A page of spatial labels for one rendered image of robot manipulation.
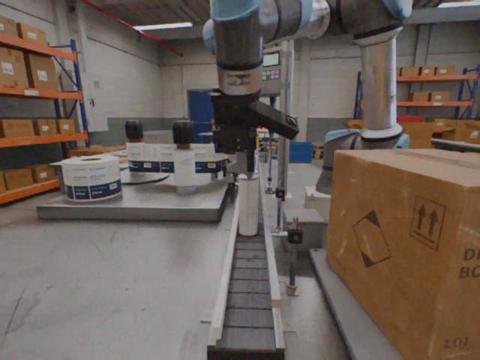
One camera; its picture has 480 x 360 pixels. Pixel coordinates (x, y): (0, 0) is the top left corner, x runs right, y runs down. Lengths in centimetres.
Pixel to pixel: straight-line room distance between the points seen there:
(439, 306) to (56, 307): 64
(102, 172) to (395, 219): 97
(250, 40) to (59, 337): 56
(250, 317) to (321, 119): 839
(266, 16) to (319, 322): 51
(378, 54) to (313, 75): 798
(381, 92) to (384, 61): 8
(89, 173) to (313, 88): 806
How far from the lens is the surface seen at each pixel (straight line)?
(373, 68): 82
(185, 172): 105
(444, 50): 974
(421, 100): 864
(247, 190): 64
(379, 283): 50
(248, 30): 40
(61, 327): 60
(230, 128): 47
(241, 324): 45
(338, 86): 881
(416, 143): 261
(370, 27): 79
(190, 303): 57
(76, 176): 112
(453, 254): 38
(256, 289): 51
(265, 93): 118
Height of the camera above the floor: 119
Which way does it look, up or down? 14 degrees down
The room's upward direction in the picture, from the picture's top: straight up
